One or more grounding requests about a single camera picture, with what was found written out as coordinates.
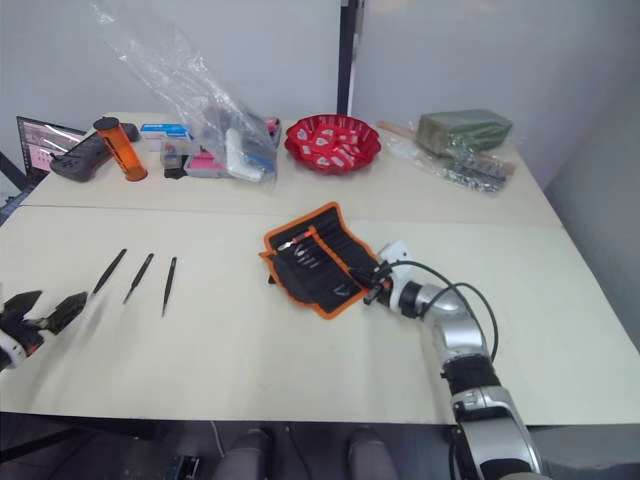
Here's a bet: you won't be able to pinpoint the blue white cardboard box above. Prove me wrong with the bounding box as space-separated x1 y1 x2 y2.
139 122 194 151

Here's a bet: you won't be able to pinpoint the clear bag of metal parts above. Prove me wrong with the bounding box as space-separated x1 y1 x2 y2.
428 145 517 197

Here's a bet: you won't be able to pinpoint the black handheld controller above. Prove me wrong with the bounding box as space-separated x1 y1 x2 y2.
49 122 142 183

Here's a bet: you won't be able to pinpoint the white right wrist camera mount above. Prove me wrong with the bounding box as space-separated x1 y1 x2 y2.
375 240 419 317

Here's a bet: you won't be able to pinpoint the black table frame bar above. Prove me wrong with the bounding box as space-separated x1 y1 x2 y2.
0 412 172 464

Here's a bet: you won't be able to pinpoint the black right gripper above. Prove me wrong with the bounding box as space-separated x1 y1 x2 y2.
348 259 397 307

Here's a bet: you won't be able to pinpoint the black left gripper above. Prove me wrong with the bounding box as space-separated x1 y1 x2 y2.
0 289 89 357

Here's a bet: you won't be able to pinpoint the green wrapped block pack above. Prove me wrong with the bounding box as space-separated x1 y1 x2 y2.
417 108 515 157

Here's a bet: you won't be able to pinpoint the pink black small box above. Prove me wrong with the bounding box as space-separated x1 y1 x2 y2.
183 152 227 180

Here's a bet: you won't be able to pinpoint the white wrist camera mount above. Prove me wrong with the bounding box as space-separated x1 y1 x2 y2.
375 240 419 317
0 333 22 374

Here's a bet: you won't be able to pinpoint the clear plastic parts box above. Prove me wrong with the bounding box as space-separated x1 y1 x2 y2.
159 139 202 180

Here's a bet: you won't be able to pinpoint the orange tube with black cap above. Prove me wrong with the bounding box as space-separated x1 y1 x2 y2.
93 116 150 183

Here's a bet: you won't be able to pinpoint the dark rounded shape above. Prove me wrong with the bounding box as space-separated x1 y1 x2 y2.
213 428 272 480
346 426 400 480

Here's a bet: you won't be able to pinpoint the white blue flat package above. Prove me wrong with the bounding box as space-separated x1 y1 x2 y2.
223 127 267 183

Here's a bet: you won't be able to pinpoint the black tweezers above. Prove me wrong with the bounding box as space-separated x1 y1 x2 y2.
89 248 129 297
122 252 155 305
160 256 178 318

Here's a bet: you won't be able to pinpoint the black orange-trimmed tool roll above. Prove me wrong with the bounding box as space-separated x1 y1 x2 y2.
258 201 380 321

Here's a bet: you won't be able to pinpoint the black vertical post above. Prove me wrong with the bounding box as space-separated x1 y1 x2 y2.
335 0 365 116

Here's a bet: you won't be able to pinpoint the orange-handled metal spudger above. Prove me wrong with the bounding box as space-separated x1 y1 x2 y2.
277 226 320 252

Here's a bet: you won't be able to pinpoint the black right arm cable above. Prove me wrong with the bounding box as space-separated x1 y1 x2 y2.
372 259 500 366

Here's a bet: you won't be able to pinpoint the black computer monitor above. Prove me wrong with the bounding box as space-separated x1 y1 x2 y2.
15 115 89 182

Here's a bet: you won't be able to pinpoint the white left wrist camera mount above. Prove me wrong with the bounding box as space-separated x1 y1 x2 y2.
0 333 22 374

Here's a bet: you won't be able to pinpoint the red plastic basket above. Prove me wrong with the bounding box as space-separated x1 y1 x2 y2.
283 113 384 175

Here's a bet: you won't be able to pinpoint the large clear plastic bag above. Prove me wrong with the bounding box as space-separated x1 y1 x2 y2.
88 0 280 197

